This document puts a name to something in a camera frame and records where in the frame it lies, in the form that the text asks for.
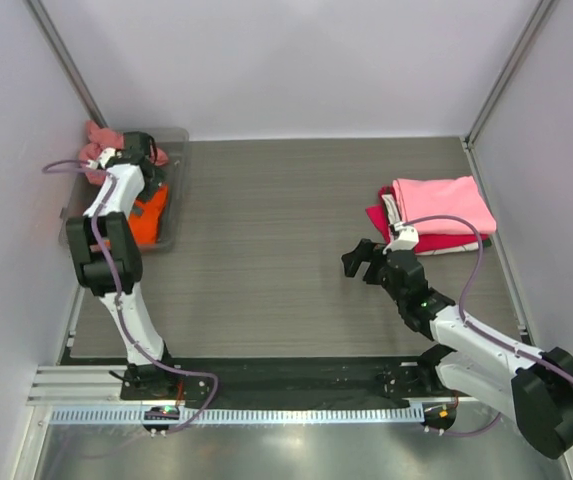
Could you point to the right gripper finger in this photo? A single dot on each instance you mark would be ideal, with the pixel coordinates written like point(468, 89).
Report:
point(372, 273)
point(365, 251)

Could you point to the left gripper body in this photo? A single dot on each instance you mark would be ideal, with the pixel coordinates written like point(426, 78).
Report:
point(158, 179)

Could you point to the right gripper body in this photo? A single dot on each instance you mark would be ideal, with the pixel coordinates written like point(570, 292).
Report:
point(384, 278)

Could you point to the orange t shirt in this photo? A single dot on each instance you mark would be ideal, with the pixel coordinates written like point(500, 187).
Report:
point(145, 217)

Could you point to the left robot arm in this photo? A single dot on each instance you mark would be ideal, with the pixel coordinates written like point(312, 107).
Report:
point(108, 262)

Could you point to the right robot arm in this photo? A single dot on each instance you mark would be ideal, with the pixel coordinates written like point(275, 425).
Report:
point(531, 387)

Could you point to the salmon pink crumpled t shirt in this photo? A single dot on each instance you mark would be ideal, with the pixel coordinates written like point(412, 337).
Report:
point(101, 138)

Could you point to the magenta folded t shirt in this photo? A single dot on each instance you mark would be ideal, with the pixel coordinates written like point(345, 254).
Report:
point(428, 244)

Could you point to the clear grey plastic bin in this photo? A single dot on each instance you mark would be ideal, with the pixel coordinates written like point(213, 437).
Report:
point(176, 143)

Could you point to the left frame post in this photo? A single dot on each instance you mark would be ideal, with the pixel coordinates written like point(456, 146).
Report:
point(57, 45)

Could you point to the frame post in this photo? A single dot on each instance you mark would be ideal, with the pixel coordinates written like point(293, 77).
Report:
point(519, 52)
point(57, 45)

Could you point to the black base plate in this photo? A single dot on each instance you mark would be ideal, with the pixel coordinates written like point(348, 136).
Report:
point(284, 383)

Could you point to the slotted cable duct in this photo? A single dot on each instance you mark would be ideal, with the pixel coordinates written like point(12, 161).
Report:
point(167, 415)

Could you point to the right frame post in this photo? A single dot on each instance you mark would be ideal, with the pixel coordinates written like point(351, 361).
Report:
point(519, 52)

